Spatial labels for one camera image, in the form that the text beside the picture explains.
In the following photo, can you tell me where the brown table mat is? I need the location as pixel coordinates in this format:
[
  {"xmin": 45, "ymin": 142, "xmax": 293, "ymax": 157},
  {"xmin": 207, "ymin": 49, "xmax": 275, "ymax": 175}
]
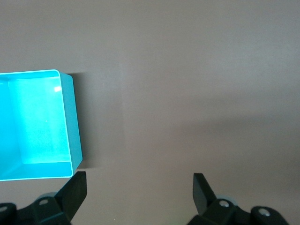
[{"xmin": 0, "ymin": 0, "xmax": 300, "ymax": 225}]

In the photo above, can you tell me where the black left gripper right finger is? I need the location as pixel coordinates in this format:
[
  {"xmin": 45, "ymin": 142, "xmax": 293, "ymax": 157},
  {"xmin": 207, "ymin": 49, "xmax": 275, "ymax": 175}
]
[{"xmin": 187, "ymin": 172, "xmax": 288, "ymax": 225}]

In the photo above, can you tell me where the teal plastic storage box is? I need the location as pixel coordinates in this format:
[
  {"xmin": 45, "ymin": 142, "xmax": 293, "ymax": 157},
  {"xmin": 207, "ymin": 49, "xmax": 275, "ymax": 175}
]
[{"xmin": 0, "ymin": 69, "xmax": 84, "ymax": 181}]

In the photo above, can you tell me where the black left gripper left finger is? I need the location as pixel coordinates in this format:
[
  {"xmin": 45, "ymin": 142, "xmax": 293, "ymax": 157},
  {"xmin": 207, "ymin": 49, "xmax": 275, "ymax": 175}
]
[{"xmin": 0, "ymin": 171, "xmax": 88, "ymax": 225}]

